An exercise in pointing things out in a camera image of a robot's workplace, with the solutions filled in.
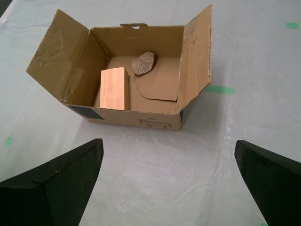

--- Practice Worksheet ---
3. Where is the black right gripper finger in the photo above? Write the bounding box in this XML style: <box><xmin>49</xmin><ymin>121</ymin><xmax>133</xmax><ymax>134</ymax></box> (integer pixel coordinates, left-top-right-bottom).
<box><xmin>234</xmin><ymin>140</ymin><xmax>301</xmax><ymax>226</ymax></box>
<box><xmin>0</xmin><ymin>138</ymin><xmax>104</xmax><ymax>226</ymax></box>

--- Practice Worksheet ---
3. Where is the light wooden block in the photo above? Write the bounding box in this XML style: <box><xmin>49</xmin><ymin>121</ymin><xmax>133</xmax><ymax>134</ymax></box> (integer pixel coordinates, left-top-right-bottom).
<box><xmin>99</xmin><ymin>66</ymin><xmax>130</xmax><ymax>111</ymax></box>

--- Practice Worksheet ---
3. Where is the brown cardboard box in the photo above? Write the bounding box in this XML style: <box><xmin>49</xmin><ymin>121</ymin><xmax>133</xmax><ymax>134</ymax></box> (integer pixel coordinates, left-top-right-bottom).
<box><xmin>25</xmin><ymin>4</ymin><xmax>213</xmax><ymax>131</ymax></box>

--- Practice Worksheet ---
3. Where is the speckled pinkish rock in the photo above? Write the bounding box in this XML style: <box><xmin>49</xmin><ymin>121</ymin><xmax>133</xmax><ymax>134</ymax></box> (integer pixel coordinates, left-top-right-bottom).
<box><xmin>131</xmin><ymin>51</ymin><xmax>156</xmax><ymax>76</ymax></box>

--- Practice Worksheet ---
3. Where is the pale green tape strip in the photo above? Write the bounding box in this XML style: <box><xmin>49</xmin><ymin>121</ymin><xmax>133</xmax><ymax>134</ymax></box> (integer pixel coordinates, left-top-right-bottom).
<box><xmin>204</xmin><ymin>85</ymin><xmax>236</xmax><ymax>95</ymax></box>

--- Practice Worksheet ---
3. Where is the white plastic table cover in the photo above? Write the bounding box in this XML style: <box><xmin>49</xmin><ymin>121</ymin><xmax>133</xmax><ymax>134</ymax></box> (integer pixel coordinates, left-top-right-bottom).
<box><xmin>0</xmin><ymin>0</ymin><xmax>301</xmax><ymax>226</ymax></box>

